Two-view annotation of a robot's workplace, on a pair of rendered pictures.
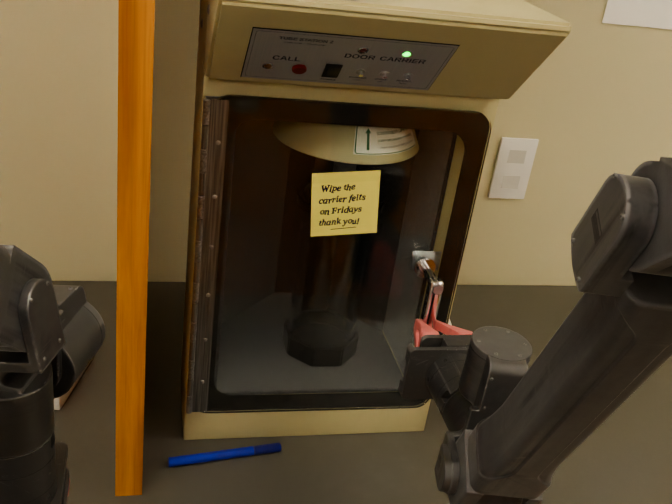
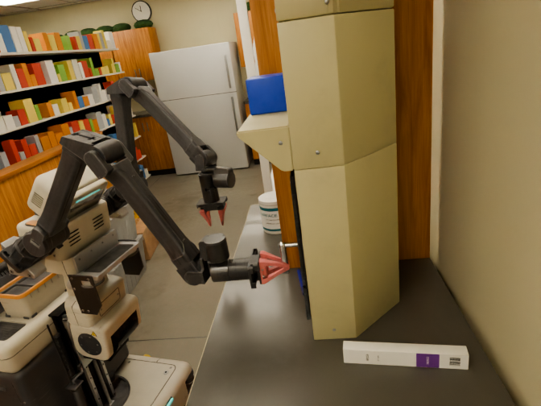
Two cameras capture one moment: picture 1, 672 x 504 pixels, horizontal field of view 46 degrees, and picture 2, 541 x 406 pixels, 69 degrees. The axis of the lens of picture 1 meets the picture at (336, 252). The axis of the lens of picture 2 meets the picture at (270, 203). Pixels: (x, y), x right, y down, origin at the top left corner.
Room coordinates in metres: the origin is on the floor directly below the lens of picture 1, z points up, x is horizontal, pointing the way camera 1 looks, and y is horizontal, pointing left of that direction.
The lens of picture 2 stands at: (1.14, -0.95, 1.67)
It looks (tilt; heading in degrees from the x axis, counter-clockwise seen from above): 21 degrees down; 113
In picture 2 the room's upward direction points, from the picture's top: 8 degrees counter-clockwise
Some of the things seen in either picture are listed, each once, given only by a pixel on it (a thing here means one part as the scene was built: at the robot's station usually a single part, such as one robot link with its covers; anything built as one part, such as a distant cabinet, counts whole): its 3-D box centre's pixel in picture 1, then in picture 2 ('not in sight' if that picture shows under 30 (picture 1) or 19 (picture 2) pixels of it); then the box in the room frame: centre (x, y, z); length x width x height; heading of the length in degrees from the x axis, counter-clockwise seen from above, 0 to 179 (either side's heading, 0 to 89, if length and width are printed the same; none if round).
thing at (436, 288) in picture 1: (425, 303); (290, 256); (0.81, -0.11, 1.17); 0.05 x 0.03 x 0.10; 15
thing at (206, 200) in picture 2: (13, 471); (210, 195); (0.42, 0.20, 1.21); 0.10 x 0.07 x 0.07; 16
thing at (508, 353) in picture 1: (489, 412); (208, 256); (0.60, -0.16, 1.18); 0.12 x 0.09 x 0.11; 4
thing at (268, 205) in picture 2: not in sight; (275, 212); (0.54, 0.49, 1.02); 0.13 x 0.13 x 0.15
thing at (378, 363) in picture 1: (333, 271); (301, 229); (0.81, 0.00, 1.19); 0.30 x 0.01 x 0.40; 105
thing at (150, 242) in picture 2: not in sight; (136, 238); (-1.44, 1.73, 0.14); 0.41 x 0.32 x 0.28; 112
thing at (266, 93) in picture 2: not in sight; (268, 93); (0.74, 0.07, 1.56); 0.10 x 0.10 x 0.09; 16
